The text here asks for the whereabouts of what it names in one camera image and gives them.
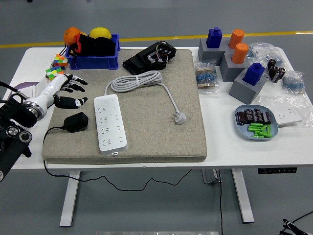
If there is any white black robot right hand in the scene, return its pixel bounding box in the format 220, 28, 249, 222
283, 218, 309, 235

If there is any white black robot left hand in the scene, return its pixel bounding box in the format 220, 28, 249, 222
33, 74, 89, 115

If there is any black plug with cord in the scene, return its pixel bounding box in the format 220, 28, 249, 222
42, 112, 194, 192

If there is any white power strip with cord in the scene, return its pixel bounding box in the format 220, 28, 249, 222
93, 70, 187, 156

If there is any colourful puzzle cube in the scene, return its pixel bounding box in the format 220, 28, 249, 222
53, 53, 69, 71
45, 66, 65, 82

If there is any blue plastic bin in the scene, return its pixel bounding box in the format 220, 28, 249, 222
65, 33, 121, 71

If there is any white table leg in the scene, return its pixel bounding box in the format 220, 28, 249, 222
231, 168, 255, 224
59, 170, 82, 227

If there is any black table control panel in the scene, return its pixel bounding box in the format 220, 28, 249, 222
258, 167, 298, 175

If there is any orange fruit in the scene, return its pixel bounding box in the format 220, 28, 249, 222
63, 26, 83, 46

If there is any black pouch with red trim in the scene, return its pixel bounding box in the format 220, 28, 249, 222
66, 33, 117, 58

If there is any yellow lemon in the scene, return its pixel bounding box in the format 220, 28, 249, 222
89, 27, 112, 40

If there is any grey-blue plate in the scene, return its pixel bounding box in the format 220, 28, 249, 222
235, 104, 279, 141

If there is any beige fabric mat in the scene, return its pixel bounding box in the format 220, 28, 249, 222
41, 48, 208, 165

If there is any clear bag holding socket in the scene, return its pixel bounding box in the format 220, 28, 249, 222
259, 94, 313, 128

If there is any grey block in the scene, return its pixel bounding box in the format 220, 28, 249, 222
197, 38, 232, 66
219, 51, 251, 83
229, 67, 267, 105

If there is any clear bag of resistors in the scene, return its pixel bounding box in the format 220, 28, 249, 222
281, 70, 306, 95
194, 60, 221, 95

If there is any blue square peg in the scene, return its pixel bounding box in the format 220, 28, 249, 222
206, 27, 224, 49
243, 63, 266, 86

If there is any large clear plastic bag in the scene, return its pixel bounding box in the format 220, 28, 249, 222
246, 42, 287, 65

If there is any orange cylinder peg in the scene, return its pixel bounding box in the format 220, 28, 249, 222
231, 43, 249, 65
228, 28, 245, 49

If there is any black floor cable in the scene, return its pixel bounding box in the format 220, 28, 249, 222
278, 211, 313, 235

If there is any thin black hanging cable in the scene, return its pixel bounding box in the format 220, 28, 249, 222
217, 168, 224, 235

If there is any silver metal bracket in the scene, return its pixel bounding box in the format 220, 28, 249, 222
201, 168, 223, 184

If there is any black device housing with wires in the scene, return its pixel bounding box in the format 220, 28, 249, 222
122, 41, 177, 76

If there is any white wall socket panel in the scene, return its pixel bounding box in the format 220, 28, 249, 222
271, 106, 303, 127

